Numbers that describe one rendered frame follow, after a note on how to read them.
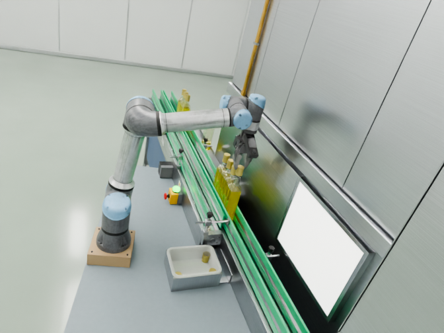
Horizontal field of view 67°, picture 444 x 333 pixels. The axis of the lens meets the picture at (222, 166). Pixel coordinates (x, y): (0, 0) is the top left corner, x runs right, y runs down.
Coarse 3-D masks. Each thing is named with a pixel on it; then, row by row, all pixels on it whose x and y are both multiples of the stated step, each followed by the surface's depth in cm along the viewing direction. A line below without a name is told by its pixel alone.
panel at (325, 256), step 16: (304, 192) 134; (304, 208) 134; (320, 208) 124; (288, 224) 144; (304, 224) 133; (320, 224) 124; (336, 224) 116; (288, 240) 143; (304, 240) 133; (320, 240) 124; (336, 240) 116; (304, 256) 133; (320, 256) 124; (336, 256) 116; (352, 256) 109; (304, 272) 133; (320, 272) 124; (336, 272) 116; (352, 272) 109; (320, 288) 123; (336, 288) 116; (320, 304) 123
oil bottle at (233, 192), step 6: (228, 186) 166; (234, 186) 163; (228, 192) 166; (234, 192) 163; (240, 192) 165; (228, 198) 166; (234, 198) 165; (228, 204) 166; (234, 204) 167; (228, 210) 168; (234, 210) 170
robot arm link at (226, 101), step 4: (224, 96) 141; (228, 96) 141; (232, 96) 142; (236, 96) 143; (220, 100) 145; (224, 100) 140; (228, 100) 140; (232, 100) 139; (236, 100) 138; (240, 100) 141; (244, 100) 142; (220, 104) 144; (224, 104) 140; (228, 104) 140; (232, 104) 137; (244, 104) 142
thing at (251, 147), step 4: (244, 136) 152; (248, 136) 151; (252, 136) 152; (244, 140) 152; (248, 140) 150; (252, 140) 151; (248, 144) 149; (252, 144) 150; (248, 148) 148; (252, 148) 149; (256, 148) 150; (248, 152) 148; (252, 152) 147; (256, 152) 149; (248, 156) 148; (252, 156) 147; (256, 156) 148
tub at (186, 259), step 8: (168, 248) 152; (176, 248) 154; (184, 248) 155; (192, 248) 157; (200, 248) 158; (208, 248) 160; (168, 256) 148; (176, 256) 156; (184, 256) 157; (192, 256) 159; (200, 256) 161; (216, 256) 155; (176, 264) 155; (184, 264) 156; (192, 264) 157; (200, 264) 158; (208, 264) 159; (216, 264) 152; (184, 272) 152; (192, 272) 153; (200, 272) 154; (208, 272) 145; (216, 272) 146
